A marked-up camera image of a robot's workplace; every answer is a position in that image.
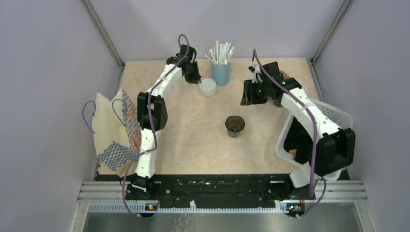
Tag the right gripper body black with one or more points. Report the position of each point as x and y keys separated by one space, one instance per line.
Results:
x=267 y=85

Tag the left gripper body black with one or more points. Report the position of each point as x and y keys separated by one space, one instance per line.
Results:
x=190 y=63

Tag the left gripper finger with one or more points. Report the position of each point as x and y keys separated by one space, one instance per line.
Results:
x=195 y=77
x=188 y=73

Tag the stack of white lids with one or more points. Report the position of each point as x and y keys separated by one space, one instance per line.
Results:
x=208 y=87

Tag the single dark coffee cup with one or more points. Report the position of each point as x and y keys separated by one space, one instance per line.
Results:
x=234 y=125

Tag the stack of black cups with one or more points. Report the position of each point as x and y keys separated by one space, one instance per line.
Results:
x=277 y=102

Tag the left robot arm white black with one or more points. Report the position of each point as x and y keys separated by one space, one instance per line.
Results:
x=146 y=117

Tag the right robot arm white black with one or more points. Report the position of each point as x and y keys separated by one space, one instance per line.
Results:
x=332 y=146

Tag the patterned paper takeout bag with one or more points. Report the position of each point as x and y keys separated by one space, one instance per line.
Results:
x=116 y=131

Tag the brown pulp cup carrier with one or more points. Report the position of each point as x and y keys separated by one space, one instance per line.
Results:
x=285 y=75

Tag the blue straw holder cup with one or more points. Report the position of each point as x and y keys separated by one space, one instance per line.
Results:
x=221 y=74

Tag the bundle of white straws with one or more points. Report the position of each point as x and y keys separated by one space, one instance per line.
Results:
x=221 y=54

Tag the black cloth in basket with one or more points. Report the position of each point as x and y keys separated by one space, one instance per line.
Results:
x=298 y=142

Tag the white plastic basket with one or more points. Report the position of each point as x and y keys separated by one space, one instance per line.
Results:
x=333 y=112

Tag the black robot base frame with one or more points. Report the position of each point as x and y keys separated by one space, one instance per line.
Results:
x=215 y=191

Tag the white cable duct strip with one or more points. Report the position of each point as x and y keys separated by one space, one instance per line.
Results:
x=151 y=208

